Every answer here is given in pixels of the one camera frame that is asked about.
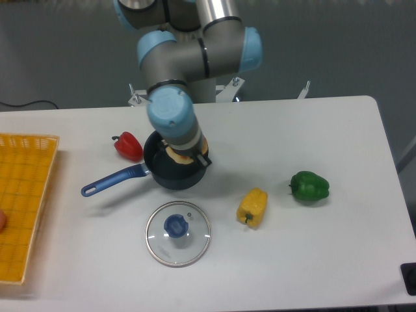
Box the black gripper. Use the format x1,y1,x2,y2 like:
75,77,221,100
175,147,212,166

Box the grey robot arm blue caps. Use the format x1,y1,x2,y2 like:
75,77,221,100
114,1,263,164

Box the yellow bell pepper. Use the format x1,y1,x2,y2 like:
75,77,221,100
236,188,268,229

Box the glass lid blue knob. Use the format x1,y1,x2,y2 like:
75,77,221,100
144,201,211,268

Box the red bell pepper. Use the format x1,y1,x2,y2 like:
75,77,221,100
112,131,144,163

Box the green bell pepper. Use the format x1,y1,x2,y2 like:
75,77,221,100
289,171,330,202

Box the yellow woven basket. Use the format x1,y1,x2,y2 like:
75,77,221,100
1,133,60,285

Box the black device table corner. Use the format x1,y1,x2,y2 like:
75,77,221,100
400,263,416,296

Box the dark pot blue handle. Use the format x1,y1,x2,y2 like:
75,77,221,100
81,131,207,197

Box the metal base frame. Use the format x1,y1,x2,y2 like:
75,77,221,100
127,77,311,107

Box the black cable on floor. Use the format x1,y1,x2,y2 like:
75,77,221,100
0,100,59,110

